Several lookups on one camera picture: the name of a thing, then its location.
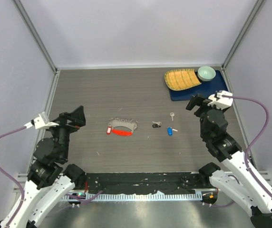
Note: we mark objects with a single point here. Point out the red tagged key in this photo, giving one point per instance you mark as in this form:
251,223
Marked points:
109,130

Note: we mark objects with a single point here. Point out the white slotted cable duct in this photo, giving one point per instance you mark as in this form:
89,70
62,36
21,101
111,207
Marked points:
159,196

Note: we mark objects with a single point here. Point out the light green bowl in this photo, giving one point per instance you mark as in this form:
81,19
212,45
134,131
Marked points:
206,73

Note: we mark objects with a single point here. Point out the right aluminium frame post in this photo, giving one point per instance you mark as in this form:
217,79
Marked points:
244,30

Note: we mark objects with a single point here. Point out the aluminium frame post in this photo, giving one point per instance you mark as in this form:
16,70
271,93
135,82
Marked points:
244,30
30,26

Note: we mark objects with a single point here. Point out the blue tagged key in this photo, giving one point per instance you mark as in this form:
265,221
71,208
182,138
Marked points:
171,130

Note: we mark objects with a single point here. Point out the dark blue tray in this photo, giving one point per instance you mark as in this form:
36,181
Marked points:
205,88

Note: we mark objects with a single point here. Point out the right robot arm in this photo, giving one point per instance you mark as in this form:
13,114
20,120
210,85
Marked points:
251,191

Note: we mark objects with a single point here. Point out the plain silver key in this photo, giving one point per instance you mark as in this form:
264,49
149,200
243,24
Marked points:
172,116

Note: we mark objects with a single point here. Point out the black tagged key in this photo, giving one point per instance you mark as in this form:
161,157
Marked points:
156,124

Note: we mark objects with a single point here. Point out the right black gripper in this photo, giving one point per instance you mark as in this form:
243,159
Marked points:
203,103

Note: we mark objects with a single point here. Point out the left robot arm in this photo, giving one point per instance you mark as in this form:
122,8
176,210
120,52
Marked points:
47,182

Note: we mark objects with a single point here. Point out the yellow woven bamboo plate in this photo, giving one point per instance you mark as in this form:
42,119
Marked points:
181,79

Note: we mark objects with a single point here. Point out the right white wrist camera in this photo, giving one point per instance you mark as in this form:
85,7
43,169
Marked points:
221,100

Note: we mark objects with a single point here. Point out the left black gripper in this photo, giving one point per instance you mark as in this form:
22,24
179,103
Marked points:
77,115

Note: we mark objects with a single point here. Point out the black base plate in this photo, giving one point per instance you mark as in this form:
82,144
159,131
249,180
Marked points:
144,183

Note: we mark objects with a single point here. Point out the left aluminium frame post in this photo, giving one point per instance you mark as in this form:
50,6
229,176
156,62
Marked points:
30,26

